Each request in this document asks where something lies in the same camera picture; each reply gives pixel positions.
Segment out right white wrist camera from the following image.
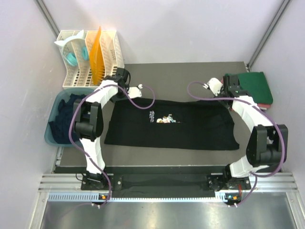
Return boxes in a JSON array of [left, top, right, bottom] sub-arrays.
[[203, 78, 223, 96]]

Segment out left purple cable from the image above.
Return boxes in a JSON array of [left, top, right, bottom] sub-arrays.
[[68, 84, 156, 208]]

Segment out folded pink t shirt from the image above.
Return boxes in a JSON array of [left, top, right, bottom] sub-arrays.
[[257, 104, 271, 110]]

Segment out teal plastic bin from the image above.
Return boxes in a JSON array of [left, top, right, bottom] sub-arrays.
[[44, 87, 98, 147]]

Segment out orange plastic folder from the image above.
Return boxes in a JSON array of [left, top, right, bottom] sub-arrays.
[[89, 26, 105, 85]]

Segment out white file organizer rack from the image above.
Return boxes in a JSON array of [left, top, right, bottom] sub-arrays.
[[56, 30, 124, 89]]

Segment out black t shirt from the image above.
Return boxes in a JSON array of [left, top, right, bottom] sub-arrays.
[[104, 98, 239, 151]]

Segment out white cable duct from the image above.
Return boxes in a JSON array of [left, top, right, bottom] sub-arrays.
[[48, 192, 239, 203]]

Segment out teal cat ear headphones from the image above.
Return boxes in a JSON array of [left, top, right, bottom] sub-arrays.
[[54, 30, 89, 67]]

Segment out folded green t shirt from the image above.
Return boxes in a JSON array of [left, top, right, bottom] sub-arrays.
[[236, 72, 273, 105]]

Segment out left corner aluminium post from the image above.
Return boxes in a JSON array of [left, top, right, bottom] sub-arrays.
[[34, 0, 60, 38]]

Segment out purple cable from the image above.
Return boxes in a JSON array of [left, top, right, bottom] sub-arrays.
[[68, 84, 156, 208], [187, 81, 286, 207]]

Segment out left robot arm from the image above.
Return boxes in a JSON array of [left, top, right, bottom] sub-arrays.
[[72, 68, 131, 190]]

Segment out right corner aluminium post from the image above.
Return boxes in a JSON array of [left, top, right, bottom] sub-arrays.
[[245, 0, 292, 72]]

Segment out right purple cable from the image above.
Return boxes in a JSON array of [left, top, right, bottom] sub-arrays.
[[187, 81, 286, 207]]

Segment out corner aluminium post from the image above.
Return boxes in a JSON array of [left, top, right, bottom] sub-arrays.
[[34, 0, 60, 38], [245, 0, 292, 72]]

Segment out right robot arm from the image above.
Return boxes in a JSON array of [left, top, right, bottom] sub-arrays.
[[208, 75, 288, 189]]

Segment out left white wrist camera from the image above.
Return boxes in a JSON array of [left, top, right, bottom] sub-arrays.
[[128, 84, 143, 99]]

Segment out navy blue t shirt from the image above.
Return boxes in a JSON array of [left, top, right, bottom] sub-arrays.
[[49, 93, 87, 145]]

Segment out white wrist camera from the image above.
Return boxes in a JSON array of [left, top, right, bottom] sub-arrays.
[[128, 84, 143, 99], [203, 78, 223, 96]]

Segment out aluminium frame rail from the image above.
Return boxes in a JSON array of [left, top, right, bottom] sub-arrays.
[[38, 173, 298, 192]]

